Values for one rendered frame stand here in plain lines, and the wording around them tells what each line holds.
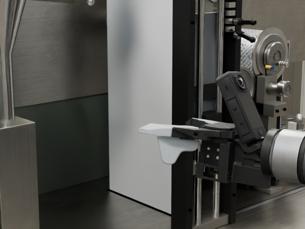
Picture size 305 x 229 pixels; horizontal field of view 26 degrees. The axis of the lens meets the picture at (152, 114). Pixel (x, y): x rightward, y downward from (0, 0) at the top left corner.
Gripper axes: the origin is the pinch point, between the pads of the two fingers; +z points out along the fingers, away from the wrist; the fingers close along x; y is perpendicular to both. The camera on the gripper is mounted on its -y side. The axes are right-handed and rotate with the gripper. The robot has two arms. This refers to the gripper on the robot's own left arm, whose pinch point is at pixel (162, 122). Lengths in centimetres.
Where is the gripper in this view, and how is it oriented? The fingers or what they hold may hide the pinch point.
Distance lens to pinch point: 107.1
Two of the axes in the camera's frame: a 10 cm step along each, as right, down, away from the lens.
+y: -0.7, 9.9, 1.1
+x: 5.3, -0.6, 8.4
